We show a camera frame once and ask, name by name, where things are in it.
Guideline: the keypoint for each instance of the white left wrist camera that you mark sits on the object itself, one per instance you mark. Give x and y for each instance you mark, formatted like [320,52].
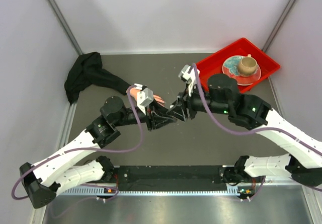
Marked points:
[144,97]

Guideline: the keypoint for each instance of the black sleeve cloth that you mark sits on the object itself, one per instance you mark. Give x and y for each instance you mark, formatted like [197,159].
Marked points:
[88,70]

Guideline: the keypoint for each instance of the red plastic tray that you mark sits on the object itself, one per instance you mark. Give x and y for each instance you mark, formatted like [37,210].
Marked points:
[213,64]

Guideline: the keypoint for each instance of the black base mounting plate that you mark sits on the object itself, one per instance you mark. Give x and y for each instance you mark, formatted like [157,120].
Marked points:
[175,178]

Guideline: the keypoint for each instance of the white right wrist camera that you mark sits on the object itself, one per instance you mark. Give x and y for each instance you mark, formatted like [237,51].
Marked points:
[187,75]

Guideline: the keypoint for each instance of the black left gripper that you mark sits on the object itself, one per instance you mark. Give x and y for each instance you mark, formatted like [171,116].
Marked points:
[157,117]

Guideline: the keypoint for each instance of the red and teal plate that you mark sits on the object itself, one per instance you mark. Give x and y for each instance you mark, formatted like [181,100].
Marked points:
[229,68]

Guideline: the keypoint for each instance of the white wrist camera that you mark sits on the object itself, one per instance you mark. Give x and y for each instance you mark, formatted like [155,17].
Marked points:
[187,75]
[144,97]

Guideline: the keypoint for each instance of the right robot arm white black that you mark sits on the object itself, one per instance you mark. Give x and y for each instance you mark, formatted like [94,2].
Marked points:
[243,114]

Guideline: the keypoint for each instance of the mannequin hand with long nails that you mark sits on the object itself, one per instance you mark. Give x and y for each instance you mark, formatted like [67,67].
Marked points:
[134,93]

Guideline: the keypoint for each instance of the beige nail polish bottle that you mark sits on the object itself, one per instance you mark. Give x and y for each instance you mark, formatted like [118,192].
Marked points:
[173,118]

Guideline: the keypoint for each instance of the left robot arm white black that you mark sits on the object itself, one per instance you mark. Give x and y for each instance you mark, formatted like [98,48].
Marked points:
[46,179]

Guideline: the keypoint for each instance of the beige ceramic cup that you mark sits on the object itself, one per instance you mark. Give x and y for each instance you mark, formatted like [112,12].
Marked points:
[247,66]

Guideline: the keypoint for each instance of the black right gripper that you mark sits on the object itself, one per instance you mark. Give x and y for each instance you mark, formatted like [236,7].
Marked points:
[184,101]

